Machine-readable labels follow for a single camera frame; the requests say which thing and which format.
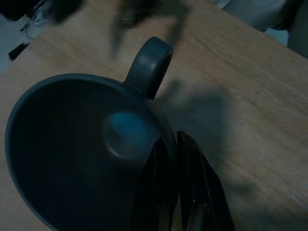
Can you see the brown wooden table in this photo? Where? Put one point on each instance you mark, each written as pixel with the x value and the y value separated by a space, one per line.
pixel 240 96

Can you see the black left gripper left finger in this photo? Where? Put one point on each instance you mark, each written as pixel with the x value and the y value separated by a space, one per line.
pixel 156 192

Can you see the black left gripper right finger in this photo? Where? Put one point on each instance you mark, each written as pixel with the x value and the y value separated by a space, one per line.
pixel 199 187

